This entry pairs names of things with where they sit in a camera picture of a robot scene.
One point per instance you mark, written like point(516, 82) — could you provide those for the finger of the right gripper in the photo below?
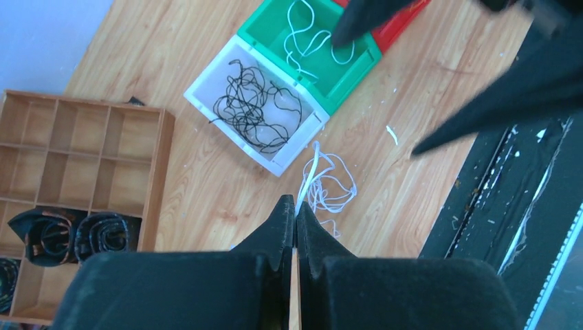
point(362, 16)
point(546, 84)

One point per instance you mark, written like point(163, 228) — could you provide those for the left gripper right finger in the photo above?
point(339, 290)

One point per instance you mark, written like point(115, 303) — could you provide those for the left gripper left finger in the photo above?
point(247, 287)

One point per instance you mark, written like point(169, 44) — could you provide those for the red plastic bin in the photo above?
point(386, 34)

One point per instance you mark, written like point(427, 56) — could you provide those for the green plastic bin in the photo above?
point(296, 37)

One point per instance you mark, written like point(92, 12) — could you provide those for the white plastic bin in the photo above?
point(270, 117)

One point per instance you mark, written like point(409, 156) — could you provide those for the wooden compartment tray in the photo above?
point(77, 155)

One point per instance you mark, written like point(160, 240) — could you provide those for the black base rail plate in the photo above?
point(517, 205)

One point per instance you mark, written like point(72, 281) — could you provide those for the black coiled strap four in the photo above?
point(106, 232)

